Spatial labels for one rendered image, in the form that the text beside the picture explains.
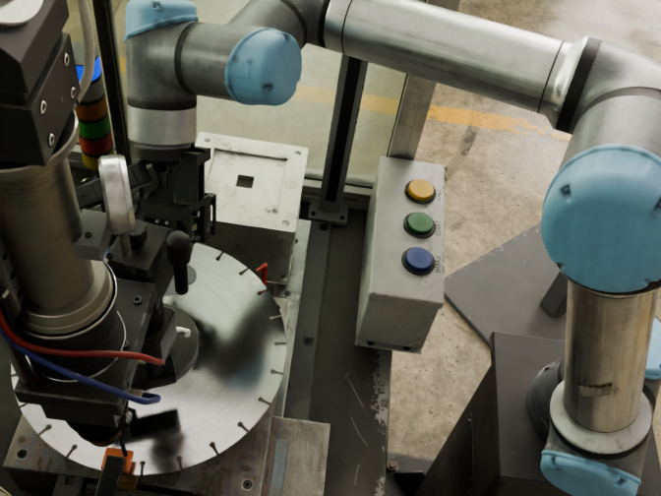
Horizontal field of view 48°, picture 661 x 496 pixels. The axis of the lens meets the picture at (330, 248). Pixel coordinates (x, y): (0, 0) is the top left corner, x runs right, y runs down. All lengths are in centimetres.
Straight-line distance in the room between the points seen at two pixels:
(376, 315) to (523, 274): 124
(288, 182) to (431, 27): 46
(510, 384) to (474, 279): 105
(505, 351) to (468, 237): 115
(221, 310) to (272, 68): 36
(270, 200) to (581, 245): 60
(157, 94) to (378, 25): 24
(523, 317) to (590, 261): 155
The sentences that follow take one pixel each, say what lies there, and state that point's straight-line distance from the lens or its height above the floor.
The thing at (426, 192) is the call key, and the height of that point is 91.
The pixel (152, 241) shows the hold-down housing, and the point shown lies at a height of 125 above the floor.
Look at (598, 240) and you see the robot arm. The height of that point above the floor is 131.
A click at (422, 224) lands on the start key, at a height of 91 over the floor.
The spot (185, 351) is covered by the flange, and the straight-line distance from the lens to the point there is 93.
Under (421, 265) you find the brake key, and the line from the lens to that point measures 111.
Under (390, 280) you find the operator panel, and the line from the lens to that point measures 109.
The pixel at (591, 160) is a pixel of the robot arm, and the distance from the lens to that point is 66.
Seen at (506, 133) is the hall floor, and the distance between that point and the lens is 275.
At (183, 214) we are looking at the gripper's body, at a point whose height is 113.
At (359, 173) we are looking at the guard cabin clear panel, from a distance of 132.
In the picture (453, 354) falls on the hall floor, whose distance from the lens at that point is 212.
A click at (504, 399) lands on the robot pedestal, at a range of 121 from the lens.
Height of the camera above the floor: 177
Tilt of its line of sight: 52 degrees down
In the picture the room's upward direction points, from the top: 11 degrees clockwise
